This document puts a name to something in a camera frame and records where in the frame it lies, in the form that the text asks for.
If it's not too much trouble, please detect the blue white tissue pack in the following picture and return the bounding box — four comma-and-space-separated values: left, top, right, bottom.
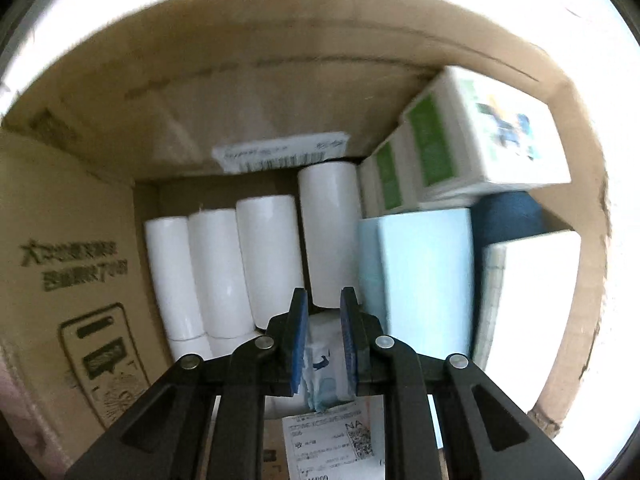
303, 310, 355, 412

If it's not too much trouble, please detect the white green carton upper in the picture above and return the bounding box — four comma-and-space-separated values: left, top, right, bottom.
400, 65, 572, 202

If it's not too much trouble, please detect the dark blue item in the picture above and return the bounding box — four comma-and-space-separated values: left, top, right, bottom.
470, 192, 546, 252

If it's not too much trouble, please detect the brown cardboard box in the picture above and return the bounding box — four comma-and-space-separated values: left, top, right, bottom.
1, 0, 606, 479

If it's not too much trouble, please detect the white paper roll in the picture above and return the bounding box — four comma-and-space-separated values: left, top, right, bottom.
298, 162, 362, 309
144, 217, 213, 361
188, 209, 256, 358
236, 195, 304, 330

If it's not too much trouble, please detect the white shipping label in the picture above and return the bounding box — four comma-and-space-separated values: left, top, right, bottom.
212, 132, 350, 174

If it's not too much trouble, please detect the light blue box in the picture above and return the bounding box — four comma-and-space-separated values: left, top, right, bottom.
358, 208, 474, 359

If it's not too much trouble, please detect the white green carton lower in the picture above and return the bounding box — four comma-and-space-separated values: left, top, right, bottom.
358, 127, 482, 219

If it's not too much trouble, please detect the white green carton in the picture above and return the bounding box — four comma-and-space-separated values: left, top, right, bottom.
400, 65, 572, 202
358, 127, 482, 219

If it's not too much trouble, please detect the white flat box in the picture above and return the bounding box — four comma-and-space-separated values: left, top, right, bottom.
472, 230, 582, 412

